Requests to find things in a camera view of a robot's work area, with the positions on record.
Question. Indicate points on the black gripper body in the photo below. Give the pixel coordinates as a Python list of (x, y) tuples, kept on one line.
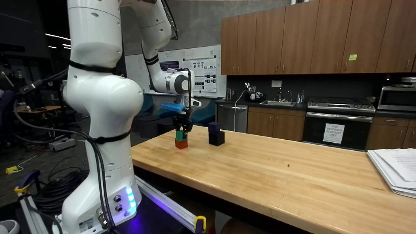
[(183, 123)]

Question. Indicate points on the green block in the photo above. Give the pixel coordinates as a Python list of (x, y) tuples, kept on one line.
[(181, 136)]

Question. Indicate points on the orange block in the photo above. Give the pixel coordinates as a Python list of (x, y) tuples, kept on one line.
[(181, 145)]

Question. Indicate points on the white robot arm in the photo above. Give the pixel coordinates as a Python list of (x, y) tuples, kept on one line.
[(110, 196)]

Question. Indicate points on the dark blue block stack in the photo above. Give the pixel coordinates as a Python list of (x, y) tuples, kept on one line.
[(215, 136)]

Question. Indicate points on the blue chair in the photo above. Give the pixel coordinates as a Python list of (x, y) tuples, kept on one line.
[(177, 109)]

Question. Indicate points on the kitchen sink faucet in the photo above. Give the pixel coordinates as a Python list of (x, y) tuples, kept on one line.
[(287, 100)]

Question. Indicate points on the wooden lower cabinet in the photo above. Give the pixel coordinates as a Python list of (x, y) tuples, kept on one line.
[(287, 124)]

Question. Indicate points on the yellow purple clamp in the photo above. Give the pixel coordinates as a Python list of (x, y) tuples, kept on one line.
[(201, 226)]

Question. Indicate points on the grey power strip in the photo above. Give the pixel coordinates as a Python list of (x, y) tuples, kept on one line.
[(62, 145)]

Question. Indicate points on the white paper on oven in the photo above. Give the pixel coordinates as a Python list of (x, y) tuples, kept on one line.
[(333, 133)]

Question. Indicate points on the black oven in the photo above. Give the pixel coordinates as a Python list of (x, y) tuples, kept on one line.
[(357, 120)]

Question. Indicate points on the wooden upper cabinets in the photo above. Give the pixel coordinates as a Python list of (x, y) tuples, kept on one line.
[(319, 36)]

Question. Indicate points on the green sticky note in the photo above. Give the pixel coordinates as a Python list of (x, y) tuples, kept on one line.
[(353, 58)]

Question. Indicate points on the silver microwave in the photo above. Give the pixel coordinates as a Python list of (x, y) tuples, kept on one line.
[(400, 100)]

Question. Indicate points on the white paper stack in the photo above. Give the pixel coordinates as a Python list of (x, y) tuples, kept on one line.
[(398, 168)]

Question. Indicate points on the white wall poster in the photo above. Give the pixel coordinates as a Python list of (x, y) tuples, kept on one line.
[(206, 64)]

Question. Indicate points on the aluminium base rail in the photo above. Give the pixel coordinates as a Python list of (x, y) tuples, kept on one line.
[(171, 207)]

